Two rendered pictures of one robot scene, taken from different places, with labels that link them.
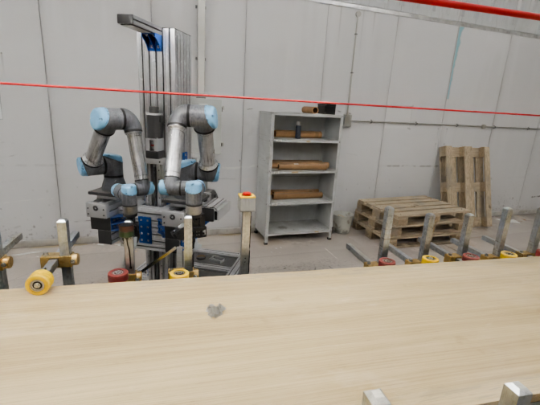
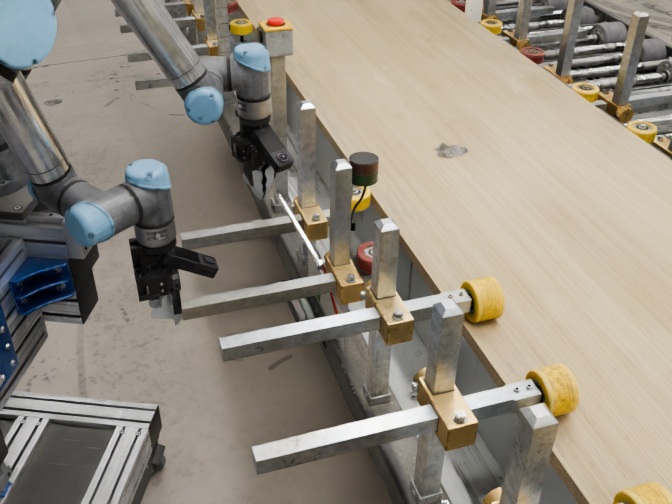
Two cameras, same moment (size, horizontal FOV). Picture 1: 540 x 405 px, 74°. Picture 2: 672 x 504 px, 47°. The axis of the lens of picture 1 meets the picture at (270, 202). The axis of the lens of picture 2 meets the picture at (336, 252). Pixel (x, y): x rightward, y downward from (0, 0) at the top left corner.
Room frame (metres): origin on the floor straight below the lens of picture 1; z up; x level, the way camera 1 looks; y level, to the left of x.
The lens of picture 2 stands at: (1.53, 1.96, 1.85)
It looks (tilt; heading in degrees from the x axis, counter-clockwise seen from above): 35 degrees down; 266
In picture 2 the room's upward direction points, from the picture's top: 1 degrees clockwise
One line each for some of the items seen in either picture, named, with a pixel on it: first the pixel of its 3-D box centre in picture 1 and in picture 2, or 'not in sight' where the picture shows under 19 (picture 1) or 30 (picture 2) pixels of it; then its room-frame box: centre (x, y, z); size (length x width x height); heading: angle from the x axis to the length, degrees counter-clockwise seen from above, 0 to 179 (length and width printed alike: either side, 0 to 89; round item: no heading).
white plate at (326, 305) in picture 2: not in sight; (324, 297); (1.46, 0.58, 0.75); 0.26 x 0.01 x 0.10; 105
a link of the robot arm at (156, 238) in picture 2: (129, 210); (155, 230); (1.78, 0.74, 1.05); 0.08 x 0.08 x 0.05
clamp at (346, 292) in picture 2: (125, 277); (343, 275); (1.42, 0.62, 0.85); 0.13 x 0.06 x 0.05; 105
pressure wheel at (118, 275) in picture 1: (118, 283); (374, 271); (1.36, 0.62, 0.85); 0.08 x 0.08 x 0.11
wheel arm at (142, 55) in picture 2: (405, 258); (188, 51); (1.89, -0.79, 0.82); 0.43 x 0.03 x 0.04; 15
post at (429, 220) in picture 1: (423, 255); (210, 30); (1.81, -0.85, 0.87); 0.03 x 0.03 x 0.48; 15
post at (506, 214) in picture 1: (498, 247); not in sight; (1.93, -1.34, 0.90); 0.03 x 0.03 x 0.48; 15
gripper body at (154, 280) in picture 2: (131, 223); (156, 265); (1.79, 0.74, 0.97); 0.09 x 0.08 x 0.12; 15
